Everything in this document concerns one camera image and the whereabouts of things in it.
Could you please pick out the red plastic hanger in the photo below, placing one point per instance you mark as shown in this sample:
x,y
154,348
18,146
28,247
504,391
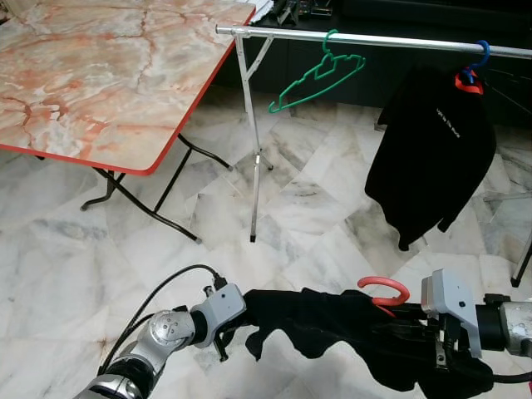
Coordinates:
x,y
382,283

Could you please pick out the black t-shirt with green logo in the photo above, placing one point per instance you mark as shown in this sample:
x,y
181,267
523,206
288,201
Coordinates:
x,y
332,332

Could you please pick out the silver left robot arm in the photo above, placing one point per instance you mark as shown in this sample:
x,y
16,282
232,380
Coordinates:
x,y
170,332

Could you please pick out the blue plastic hanger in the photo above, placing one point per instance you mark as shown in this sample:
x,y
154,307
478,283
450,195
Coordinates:
x,y
485,54

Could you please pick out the green plastic hanger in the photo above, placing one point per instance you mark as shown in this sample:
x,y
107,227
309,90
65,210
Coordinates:
x,y
326,46

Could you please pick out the black t-shirt with white print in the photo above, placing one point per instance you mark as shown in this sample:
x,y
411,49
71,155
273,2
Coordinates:
x,y
432,158

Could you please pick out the black TV console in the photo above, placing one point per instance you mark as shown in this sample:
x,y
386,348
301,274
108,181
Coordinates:
x,y
374,79

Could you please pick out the marble-pattern folding table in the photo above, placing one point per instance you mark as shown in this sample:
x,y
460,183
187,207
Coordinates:
x,y
100,83

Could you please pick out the silver metal clothes rack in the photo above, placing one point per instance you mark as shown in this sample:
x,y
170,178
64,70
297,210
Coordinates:
x,y
332,39

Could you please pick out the white paper stack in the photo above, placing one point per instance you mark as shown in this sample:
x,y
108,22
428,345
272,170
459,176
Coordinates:
x,y
262,10

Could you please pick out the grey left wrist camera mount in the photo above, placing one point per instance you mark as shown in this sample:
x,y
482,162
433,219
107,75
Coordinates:
x,y
223,307

